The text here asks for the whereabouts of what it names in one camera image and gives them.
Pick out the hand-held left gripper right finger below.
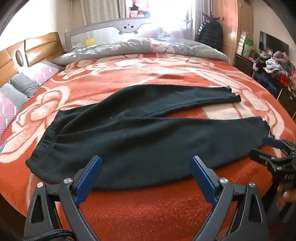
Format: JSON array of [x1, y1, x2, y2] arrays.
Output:
[[190, 156, 270, 241]]

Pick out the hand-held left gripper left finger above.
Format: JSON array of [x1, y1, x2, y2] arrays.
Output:
[[23, 155, 103, 241]]

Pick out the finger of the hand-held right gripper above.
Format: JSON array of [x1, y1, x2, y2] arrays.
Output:
[[249, 149, 278, 168], [262, 137, 292, 158]]

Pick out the black pants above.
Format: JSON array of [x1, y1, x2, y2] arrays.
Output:
[[25, 85, 274, 193]]

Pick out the person's right hand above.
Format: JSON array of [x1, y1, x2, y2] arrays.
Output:
[[276, 184, 296, 212]]

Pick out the dark low cabinet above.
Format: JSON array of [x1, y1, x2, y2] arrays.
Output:
[[234, 53, 296, 117]]

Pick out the orange floral blanket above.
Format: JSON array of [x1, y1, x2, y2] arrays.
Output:
[[0, 53, 296, 241]]

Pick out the pile of clothes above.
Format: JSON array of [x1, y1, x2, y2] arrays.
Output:
[[254, 50, 296, 90]]

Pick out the black television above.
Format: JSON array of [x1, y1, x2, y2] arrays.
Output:
[[259, 31, 290, 56]]

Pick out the stack of boxes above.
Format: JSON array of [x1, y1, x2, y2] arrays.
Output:
[[237, 30, 255, 59]]

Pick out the pink and grey pillow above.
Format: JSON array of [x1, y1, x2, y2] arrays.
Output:
[[0, 82, 31, 138], [10, 59, 64, 96]]

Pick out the black padded jacket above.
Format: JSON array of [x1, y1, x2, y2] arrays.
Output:
[[195, 20, 224, 51]]

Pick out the wooden wardrobe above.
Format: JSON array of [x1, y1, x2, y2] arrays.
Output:
[[213, 0, 255, 66]]

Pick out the wooden headboard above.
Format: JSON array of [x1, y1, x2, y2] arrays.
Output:
[[0, 32, 65, 88]]

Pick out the grey floral quilt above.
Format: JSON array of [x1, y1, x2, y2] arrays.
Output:
[[53, 37, 232, 67]]

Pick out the beige curtain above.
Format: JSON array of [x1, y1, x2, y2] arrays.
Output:
[[194, 0, 215, 40], [75, 0, 130, 26]]

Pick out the red boxes on windowsill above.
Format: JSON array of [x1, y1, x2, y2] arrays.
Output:
[[128, 0, 153, 18]]

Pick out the black braided cable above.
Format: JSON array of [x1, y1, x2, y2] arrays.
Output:
[[21, 228, 75, 241]]

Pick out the grey bed guard rail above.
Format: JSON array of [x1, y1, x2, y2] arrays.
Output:
[[64, 17, 195, 50]]

